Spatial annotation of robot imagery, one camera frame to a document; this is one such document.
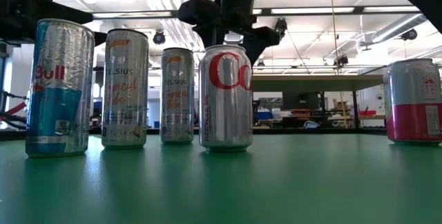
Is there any thin yellow cord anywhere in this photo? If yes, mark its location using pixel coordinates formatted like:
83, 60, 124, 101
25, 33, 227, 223
327, 0, 348, 129

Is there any wooden shelf with black frame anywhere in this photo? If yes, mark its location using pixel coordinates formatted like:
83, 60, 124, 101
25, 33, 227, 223
251, 73, 385, 131

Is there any white Celsius can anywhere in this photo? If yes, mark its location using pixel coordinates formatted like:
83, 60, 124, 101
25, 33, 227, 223
160, 47, 195, 145
101, 28, 150, 150

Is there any blue silver Red Bull can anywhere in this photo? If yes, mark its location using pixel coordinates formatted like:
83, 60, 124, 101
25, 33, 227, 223
25, 18, 95, 158

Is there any silver Diet Coke can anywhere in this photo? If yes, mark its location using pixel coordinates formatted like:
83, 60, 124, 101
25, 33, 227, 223
198, 44, 254, 153

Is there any pink white Spindrift can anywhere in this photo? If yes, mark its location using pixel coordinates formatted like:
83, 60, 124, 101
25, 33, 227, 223
383, 58, 442, 146

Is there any black dome camera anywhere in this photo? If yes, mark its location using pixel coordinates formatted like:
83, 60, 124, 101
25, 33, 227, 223
401, 28, 419, 41
274, 17, 289, 34
153, 30, 166, 46

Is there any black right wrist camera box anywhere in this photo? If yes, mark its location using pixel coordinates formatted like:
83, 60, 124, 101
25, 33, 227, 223
177, 0, 222, 27

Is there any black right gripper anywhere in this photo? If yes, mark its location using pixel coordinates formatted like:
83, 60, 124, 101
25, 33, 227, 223
191, 0, 282, 66

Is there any green table mat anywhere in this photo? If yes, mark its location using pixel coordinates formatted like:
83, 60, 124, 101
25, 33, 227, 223
0, 133, 442, 224

